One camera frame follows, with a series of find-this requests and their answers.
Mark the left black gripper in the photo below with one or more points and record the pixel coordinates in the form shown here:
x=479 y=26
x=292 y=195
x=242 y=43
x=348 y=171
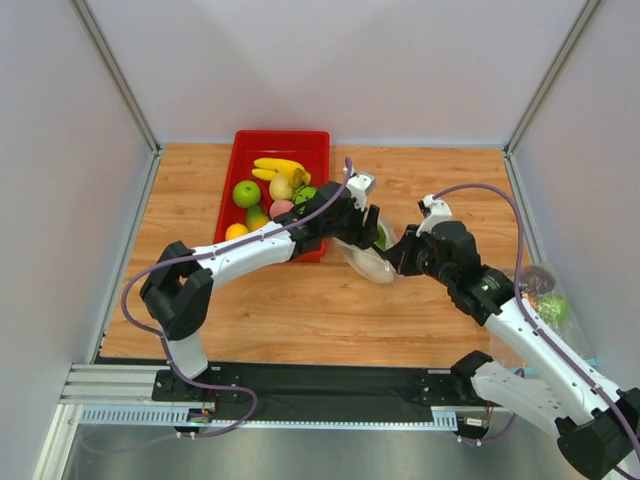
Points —
x=361 y=226

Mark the right aluminium frame post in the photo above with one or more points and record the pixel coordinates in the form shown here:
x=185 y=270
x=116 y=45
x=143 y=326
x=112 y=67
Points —
x=567 y=48

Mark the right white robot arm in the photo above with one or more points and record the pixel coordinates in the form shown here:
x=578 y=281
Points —
x=594 y=421

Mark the red plastic bin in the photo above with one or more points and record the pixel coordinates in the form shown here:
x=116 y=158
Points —
x=309 y=148

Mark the yellow pear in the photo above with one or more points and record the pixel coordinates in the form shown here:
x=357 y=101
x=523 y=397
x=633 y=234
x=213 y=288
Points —
x=280 y=187

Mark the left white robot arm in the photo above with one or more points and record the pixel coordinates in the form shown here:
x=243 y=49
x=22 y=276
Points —
x=177 y=292

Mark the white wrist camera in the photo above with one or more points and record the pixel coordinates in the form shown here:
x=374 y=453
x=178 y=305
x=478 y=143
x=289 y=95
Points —
x=434 y=211
x=360 y=185

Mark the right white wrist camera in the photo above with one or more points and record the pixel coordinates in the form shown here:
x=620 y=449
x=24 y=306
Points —
x=434 y=211

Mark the clear bag of spare food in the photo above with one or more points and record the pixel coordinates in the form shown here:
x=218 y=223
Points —
x=540 y=287

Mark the white slotted cable duct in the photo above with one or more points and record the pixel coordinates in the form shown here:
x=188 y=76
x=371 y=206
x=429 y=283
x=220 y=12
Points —
x=428 y=419

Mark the aluminium front rail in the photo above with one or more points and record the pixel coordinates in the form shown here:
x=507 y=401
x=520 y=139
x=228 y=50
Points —
x=110 y=384

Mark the small green watermelon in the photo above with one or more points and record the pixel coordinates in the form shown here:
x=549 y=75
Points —
x=303 y=194

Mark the green leafy vegetable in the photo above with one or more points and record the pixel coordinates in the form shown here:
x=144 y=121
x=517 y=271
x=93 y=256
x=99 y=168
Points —
x=386 y=236

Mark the green orange mango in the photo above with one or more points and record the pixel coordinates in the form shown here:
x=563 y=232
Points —
x=256 y=218

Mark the aluminium frame post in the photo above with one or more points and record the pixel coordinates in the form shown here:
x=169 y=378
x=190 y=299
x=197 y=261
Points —
x=98 y=39
x=567 y=48

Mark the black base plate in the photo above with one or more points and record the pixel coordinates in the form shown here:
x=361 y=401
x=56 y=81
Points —
x=345 y=392

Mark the yellow banana bunch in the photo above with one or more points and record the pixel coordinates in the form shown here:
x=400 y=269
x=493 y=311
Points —
x=267 y=168

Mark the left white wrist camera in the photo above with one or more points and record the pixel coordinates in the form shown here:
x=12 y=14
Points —
x=360 y=185

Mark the pink peach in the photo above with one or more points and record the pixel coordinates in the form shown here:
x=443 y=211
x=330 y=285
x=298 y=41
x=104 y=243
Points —
x=280 y=207

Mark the white radish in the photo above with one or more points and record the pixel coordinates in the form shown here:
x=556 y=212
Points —
x=371 y=266

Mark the green apple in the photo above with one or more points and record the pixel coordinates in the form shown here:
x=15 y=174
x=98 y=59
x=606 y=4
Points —
x=246 y=194

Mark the polka dot zip bag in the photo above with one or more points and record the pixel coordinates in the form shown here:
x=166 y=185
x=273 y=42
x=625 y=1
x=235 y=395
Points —
x=346 y=250

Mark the left aluminium frame post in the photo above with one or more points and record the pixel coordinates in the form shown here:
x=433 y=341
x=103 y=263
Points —
x=98 y=39

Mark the yellow lemon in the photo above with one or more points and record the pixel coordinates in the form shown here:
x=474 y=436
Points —
x=235 y=230

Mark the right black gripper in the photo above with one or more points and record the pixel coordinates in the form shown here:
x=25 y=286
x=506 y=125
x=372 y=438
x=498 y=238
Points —
x=407 y=250

